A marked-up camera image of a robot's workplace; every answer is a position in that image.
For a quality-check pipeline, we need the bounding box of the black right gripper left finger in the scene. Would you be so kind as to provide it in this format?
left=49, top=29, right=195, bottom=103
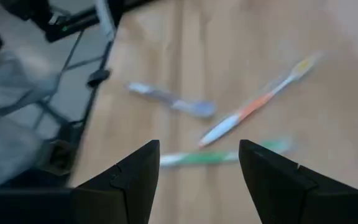
left=71, top=139, right=161, bottom=224

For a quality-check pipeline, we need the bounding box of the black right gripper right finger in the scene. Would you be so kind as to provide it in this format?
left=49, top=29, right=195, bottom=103
left=238, top=139, right=358, bottom=224

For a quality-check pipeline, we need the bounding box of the green toothbrush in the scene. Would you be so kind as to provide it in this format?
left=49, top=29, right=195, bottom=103
left=159, top=138, right=291, bottom=167

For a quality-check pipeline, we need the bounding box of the orange toothbrush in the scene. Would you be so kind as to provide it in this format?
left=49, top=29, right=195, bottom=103
left=197, top=51, right=323, bottom=149

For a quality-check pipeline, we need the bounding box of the purple toothbrush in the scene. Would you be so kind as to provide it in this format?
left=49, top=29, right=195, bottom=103
left=126, top=81, right=217, bottom=119

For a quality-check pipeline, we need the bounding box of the black table clamp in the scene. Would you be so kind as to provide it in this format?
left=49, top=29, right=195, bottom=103
left=86, top=68, right=111, bottom=88

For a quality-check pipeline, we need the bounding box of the black camera bracket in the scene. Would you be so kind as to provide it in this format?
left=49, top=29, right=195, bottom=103
left=37, top=139, right=77, bottom=177

